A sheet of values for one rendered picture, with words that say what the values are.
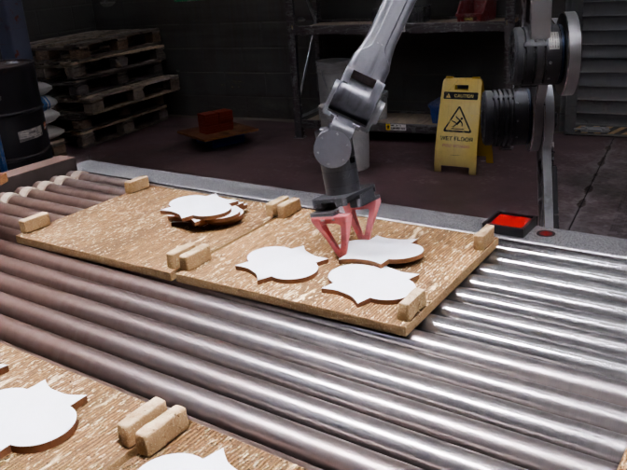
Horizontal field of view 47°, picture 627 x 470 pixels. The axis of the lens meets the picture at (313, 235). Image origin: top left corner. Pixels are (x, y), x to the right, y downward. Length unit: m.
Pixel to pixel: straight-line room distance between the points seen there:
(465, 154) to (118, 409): 4.16
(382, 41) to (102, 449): 0.71
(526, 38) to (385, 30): 0.74
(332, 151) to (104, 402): 0.47
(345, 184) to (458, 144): 3.74
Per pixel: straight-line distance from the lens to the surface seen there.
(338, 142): 1.06
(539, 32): 1.85
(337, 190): 1.14
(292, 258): 1.16
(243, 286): 1.10
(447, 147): 4.89
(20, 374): 0.98
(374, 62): 1.14
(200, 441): 0.78
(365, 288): 1.04
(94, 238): 1.40
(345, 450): 0.77
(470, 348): 0.94
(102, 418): 0.85
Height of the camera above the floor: 1.39
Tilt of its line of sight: 21 degrees down
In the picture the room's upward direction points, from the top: 4 degrees counter-clockwise
